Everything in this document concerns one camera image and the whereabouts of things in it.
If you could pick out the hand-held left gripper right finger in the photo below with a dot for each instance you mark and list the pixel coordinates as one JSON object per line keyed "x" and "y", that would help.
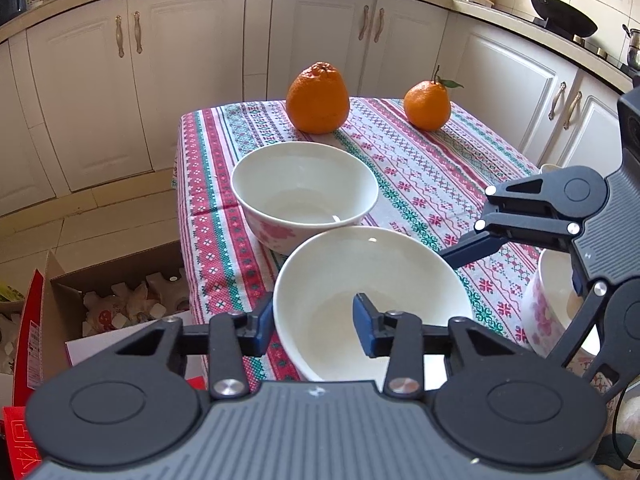
{"x": 365, "y": 325}

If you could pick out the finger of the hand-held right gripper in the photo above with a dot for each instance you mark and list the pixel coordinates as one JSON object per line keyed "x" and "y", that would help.
{"x": 475, "y": 250}
{"x": 615, "y": 330}

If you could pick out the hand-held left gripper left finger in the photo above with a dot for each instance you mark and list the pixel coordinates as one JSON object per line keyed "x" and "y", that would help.
{"x": 262, "y": 330}

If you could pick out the plain white bowl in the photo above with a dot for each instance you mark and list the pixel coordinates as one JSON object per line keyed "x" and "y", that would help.
{"x": 325, "y": 305}

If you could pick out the pink floral white bowl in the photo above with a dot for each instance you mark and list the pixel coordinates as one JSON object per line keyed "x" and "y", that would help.
{"x": 300, "y": 185}
{"x": 545, "y": 305}

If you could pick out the white cabinet door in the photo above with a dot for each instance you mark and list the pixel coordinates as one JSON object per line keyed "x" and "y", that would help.
{"x": 600, "y": 125}
{"x": 320, "y": 25}
{"x": 500, "y": 85}
{"x": 415, "y": 45}
{"x": 195, "y": 70}
{"x": 20, "y": 135}
{"x": 75, "y": 100}

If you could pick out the red green patterned tablecloth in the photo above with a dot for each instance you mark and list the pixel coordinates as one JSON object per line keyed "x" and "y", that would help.
{"x": 410, "y": 170}

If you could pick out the orange with green leaf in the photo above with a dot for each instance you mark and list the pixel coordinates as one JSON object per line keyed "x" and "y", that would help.
{"x": 425, "y": 105}

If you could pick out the flat white box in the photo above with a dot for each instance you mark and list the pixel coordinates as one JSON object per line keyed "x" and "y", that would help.
{"x": 100, "y": 347}

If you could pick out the steel kettle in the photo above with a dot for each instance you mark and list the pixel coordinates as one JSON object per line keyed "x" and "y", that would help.
{"x": 634, "y": 50}

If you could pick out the open cardboard box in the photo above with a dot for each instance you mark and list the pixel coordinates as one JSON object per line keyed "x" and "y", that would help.
{"x": 100, "y": 270}

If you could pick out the black gas stove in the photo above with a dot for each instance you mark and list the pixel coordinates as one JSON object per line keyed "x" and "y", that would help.
{"x": 585, "y": 42}

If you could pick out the black wok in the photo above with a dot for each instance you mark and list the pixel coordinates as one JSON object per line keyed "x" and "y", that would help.
{"x": 565, "y": 15}

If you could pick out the orange without leaf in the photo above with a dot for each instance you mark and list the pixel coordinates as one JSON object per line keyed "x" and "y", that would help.
{"x": 317, "y": 100}

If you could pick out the red cardboard box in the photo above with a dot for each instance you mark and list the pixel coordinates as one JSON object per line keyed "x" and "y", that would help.
{"x": 30, "y": 330}

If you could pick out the red printed paper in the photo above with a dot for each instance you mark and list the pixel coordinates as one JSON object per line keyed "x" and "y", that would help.
{"x": 20, "y": 440}

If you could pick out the narrow white cabinet panel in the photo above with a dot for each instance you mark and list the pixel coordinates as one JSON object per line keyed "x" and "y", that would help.
{"x": 257, "y": 35}

